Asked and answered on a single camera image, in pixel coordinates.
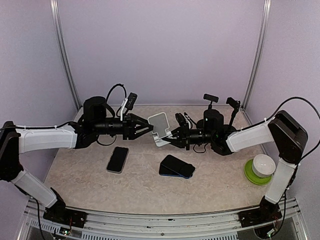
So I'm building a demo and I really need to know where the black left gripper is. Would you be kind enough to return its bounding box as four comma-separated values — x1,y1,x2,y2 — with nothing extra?
93,113,154,140

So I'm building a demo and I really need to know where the black pole stand right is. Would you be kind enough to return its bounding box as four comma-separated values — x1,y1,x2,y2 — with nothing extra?
223,97,241,133

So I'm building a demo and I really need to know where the white folding phone stand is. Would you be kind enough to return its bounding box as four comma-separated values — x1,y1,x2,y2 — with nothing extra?
147,112,173,147

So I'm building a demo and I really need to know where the left aluminium frame post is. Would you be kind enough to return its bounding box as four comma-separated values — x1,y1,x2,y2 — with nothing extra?
50,0,82,110

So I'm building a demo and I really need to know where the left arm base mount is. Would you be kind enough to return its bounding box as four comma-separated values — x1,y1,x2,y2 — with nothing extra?
43,208,87,229

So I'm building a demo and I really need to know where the black pole stand left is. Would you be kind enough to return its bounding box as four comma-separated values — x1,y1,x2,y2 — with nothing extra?
196,93,220,128

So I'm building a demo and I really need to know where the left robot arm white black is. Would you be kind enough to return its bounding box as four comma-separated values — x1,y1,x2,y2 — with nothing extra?
0,96,154,223

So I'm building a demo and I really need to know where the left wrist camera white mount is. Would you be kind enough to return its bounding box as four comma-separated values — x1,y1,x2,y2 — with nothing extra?
119,92,138,121

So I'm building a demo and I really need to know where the front aluminium rail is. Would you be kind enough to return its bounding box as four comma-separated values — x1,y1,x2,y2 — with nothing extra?
16,198,309,240

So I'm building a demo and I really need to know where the black phone on top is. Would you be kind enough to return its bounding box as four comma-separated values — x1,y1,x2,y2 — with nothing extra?
160,154,196,179

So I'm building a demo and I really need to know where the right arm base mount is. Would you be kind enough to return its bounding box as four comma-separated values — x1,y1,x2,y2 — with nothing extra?
238,208,283,228

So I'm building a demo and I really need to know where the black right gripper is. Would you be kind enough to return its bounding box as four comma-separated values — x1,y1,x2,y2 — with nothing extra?
162,122,215,150

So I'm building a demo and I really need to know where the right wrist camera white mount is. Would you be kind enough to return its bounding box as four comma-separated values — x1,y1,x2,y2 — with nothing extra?
175,113,193,129

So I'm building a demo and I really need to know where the aluminium frame post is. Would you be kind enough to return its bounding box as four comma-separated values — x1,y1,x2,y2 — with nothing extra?
50,0,82,110
242,0,272,111

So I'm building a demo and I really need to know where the right aluminium frame post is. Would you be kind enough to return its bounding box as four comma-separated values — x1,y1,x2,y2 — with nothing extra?
242,0,272,111

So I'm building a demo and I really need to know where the black pole stand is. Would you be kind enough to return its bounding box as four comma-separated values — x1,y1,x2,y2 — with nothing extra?
196,93,220,128
223,97,241,133

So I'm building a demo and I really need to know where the green plate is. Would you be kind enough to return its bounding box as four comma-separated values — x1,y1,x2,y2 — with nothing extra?
244,159,272,186

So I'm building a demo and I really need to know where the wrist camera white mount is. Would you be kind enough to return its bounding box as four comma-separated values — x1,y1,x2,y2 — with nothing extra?
119,92,138,121
175,113,193,129

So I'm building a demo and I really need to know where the black phone silver case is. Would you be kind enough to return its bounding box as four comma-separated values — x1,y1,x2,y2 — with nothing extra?
106,146,129,174

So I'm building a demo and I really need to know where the white bowl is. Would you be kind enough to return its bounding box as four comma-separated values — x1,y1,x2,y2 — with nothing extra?
252,154,276,178

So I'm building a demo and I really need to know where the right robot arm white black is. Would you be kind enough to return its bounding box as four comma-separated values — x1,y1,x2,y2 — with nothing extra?
164,110,308,222

